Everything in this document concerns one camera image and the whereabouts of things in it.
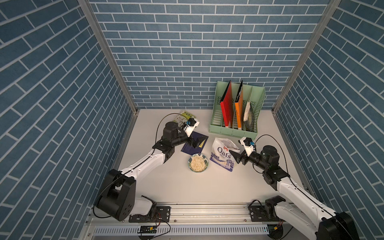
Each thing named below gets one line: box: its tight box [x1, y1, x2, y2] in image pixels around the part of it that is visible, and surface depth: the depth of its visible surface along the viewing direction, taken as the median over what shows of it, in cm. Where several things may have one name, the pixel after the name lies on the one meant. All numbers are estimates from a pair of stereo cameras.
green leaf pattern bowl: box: [188, 153, 209, 173], surface depth 90 cm
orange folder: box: [235, 87, 244, 130], surface depth 93 cm
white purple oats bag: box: [209, 137, 241, 172], surface depth 82 cm
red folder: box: [220, 80, 234, 128], surface depth 90 cm
